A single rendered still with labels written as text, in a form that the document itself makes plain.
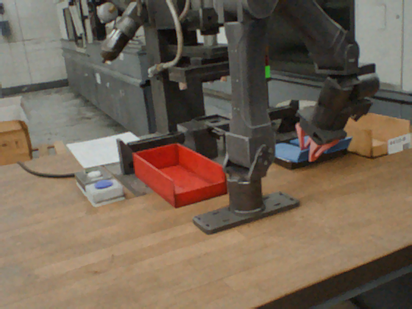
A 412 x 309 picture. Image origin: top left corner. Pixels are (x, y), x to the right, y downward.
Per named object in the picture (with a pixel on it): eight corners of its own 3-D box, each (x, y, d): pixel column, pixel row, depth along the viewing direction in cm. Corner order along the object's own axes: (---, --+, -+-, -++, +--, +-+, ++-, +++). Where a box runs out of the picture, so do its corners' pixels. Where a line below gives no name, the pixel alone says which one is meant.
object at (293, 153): (301, 164, 108) (300, 151, 107) (260, 150, 121) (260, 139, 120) (324, 157, 111) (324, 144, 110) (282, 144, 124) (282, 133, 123)
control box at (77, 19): (72, 36, 645) (67, 6, 634) (89, 34, 653) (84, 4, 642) (74, 36, 629) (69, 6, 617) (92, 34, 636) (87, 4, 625)
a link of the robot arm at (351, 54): (351, 93, 107) (350, 38, 104) (384, 97, 100) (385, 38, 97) (314, 103, 101) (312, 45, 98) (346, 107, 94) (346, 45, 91)
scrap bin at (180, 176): (175, 209, 96) (171, 180, 94) (135, 176, 117) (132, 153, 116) (227, 193, 100) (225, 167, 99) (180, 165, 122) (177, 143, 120)
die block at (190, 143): (196, 162, 123) (193, 134, 121) (180, 154, 132) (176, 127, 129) (262, 146, 131) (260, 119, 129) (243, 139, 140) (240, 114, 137)
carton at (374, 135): (371, 162, 112) (371, 130, 110) (304, 141, 134) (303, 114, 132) (410, 151, 117) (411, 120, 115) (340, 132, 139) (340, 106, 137)
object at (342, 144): (330, 154, 112) (329, 143, 111) (289, 142, 125) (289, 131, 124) (352, 148, 115) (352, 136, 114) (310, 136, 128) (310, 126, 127)
